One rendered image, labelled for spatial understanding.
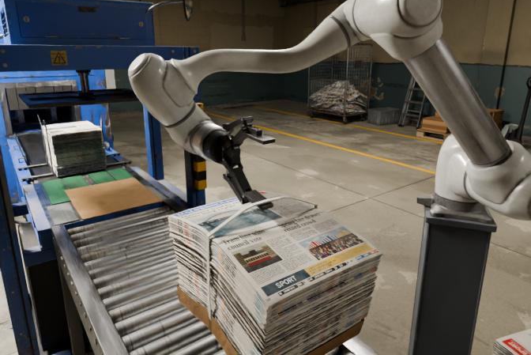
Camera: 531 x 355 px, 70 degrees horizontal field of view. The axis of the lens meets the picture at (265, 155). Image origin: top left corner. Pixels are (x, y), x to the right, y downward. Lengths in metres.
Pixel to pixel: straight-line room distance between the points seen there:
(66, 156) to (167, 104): 1.70
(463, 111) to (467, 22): 7.38
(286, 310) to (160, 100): 0.54
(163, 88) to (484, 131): 0.79
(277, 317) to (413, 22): 0.63
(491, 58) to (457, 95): 7.05
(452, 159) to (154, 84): 0.92
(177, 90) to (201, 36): 9.45
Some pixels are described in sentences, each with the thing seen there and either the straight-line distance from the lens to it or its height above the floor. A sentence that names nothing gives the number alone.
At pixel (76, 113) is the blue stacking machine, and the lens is 4.16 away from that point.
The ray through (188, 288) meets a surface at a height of 0.99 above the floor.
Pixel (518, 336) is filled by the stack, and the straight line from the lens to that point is 1.24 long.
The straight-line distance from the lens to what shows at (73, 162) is 2.60.
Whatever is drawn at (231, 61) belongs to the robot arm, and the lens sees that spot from 0.96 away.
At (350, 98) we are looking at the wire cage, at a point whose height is 0.56.
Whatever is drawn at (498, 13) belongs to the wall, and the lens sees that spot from 8.09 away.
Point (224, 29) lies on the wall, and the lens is 10.70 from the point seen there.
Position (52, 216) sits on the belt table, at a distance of 2.00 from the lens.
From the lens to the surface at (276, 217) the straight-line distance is 0.84.
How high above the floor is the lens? 1.52
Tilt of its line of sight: 15 degrees down
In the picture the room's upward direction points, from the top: straight up
